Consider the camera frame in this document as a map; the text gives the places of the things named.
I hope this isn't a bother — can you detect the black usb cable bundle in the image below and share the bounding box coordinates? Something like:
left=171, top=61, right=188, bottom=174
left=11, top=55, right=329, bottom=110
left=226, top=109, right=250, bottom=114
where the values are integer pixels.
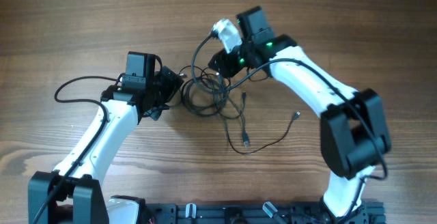
left=169, top=65, right=301, bottom=156

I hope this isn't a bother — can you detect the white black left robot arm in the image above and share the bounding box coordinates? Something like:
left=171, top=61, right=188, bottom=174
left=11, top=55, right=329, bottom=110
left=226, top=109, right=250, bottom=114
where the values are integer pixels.
left=28, top=51, right=183, bottom=223

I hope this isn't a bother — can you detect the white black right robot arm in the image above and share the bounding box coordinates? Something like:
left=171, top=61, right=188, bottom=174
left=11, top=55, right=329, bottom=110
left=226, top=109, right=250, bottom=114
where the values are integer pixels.
left=208, top=6, right=391, bottom=223

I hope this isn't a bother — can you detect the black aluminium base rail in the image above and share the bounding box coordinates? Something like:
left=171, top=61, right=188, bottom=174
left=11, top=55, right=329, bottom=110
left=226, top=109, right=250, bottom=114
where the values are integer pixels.
left=140, top=202, right=386, bottom=224

